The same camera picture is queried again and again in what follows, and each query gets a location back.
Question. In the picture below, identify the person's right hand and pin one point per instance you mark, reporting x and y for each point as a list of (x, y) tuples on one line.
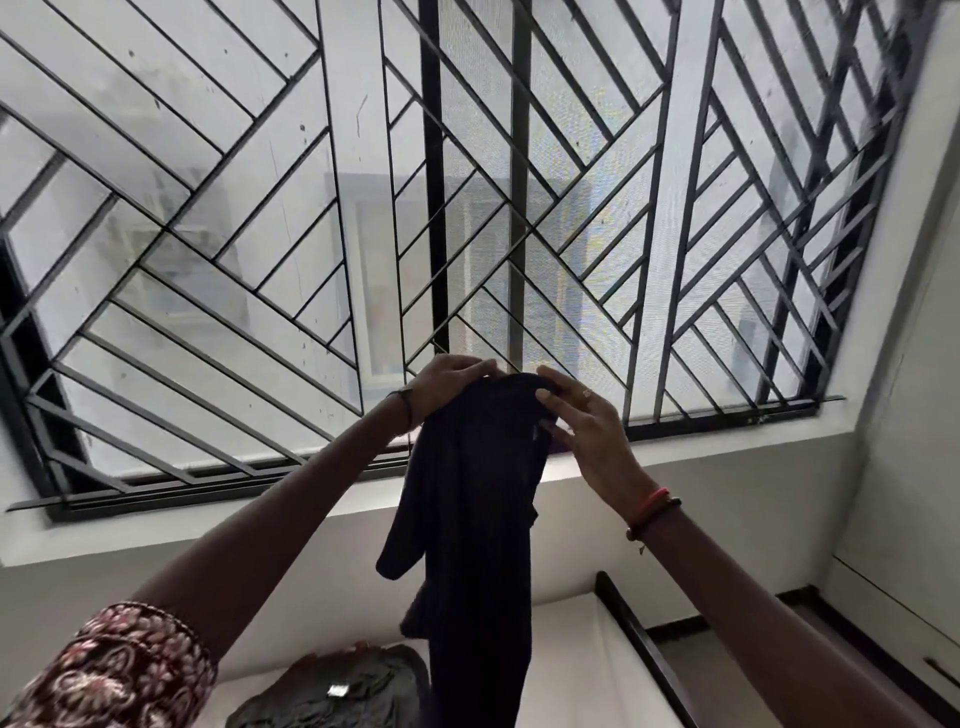
[(596, 442)]

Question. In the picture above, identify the person's left hand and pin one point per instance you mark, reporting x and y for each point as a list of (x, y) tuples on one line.
[(442, 386)]

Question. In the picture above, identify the person's right thumb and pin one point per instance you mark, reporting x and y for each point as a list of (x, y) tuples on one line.
[(553, 431)]

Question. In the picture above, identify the black wrist thread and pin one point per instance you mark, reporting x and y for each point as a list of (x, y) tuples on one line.
[(406, 409)]

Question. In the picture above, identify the dark navy garment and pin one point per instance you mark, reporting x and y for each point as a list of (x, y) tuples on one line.
[(472, 540)]

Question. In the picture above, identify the dark bangle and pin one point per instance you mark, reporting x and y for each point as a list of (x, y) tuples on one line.
[(656, 517)]

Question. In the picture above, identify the person's left fingers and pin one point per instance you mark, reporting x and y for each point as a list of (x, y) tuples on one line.
[(476, 367)]

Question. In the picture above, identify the dark wooden bed frame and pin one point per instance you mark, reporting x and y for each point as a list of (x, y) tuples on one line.
[(645, 645)]

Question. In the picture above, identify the person's right forearm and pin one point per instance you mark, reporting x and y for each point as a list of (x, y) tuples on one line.
[(765, 637)]

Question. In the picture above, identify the black metal window grille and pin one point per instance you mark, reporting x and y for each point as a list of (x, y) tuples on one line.
[(225, 247)]

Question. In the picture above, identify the white wardrobe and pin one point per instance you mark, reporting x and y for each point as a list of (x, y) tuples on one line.
[(907, 465)]

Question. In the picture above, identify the person's left forearm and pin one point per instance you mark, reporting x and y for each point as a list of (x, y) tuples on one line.
[(300, 502)]

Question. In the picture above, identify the folded dark grey clothes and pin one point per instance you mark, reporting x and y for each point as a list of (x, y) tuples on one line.
[(337, 694)]

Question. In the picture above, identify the maroon floral sleeve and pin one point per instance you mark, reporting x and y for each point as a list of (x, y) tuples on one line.
[(112, 671)]

